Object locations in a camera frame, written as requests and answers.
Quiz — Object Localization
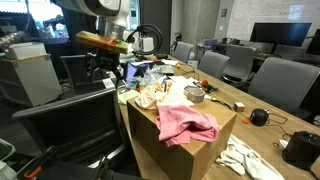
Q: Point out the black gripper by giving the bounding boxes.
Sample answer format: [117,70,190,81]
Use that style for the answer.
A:
[83,49,121,80]

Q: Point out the peach printed t-shirt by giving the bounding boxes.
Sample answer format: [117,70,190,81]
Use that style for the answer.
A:
[135,82,173,109]

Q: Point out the pink cloth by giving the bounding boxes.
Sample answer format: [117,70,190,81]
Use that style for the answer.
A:
[156,105,219,147]

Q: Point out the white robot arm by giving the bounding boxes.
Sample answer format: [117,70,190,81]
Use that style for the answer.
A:
[53,0,130,40]

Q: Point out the grey office chair foreground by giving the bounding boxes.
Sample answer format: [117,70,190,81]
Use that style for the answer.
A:
[12,88,126,166]

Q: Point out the grey chair far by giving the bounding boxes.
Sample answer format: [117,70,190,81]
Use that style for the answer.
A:
[172,41,193,63]

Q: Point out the grey chair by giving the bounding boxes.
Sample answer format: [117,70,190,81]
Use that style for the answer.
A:
[248,57,320,112]
[198,51,229,79]
[172,41,193,63]

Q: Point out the grey chair middle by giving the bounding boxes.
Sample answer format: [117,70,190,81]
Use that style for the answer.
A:
[198,51,229,79]

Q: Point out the grey chair right near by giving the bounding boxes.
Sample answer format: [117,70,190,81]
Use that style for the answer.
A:
[248,57,320,112]

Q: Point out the open laptop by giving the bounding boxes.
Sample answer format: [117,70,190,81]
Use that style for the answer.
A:
[124,63,149,83]

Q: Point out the spray bottle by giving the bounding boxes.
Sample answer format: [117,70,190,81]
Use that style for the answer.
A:
[139,75,147,92]

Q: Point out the clear plastic bags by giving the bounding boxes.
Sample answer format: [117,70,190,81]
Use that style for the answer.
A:
[126,65,163,89]

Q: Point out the white cabinet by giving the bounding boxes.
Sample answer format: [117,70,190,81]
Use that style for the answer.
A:
[0,55,62,107]

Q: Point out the white papers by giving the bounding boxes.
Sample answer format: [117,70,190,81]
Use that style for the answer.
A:
[161,76,196,91]

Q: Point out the orange ball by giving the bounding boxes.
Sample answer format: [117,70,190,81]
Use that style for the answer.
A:
[201,80,208,87]

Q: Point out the cardboard box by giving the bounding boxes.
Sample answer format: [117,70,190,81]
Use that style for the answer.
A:
[127,99,237,180]

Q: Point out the rubik's cube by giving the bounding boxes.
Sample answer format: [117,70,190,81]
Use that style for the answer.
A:
[233,102,245,112]

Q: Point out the white cloth on table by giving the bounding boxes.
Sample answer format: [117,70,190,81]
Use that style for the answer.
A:
[216,135,285,180]

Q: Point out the black round speaker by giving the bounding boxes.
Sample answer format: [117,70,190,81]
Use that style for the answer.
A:
[250,109,269,126]

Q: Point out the black monitor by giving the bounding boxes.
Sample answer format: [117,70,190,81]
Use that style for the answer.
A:
[250,23,311,46]

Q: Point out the wrist camera yellow-green block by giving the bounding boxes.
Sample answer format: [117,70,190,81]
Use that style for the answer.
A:
[76,31,133,54]

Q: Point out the grey duct tape roll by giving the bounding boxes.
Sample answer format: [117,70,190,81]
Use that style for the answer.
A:
[187,88,205,103]

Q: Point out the orange-handled clamp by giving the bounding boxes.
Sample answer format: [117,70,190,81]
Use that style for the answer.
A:
[23,146,56,180]

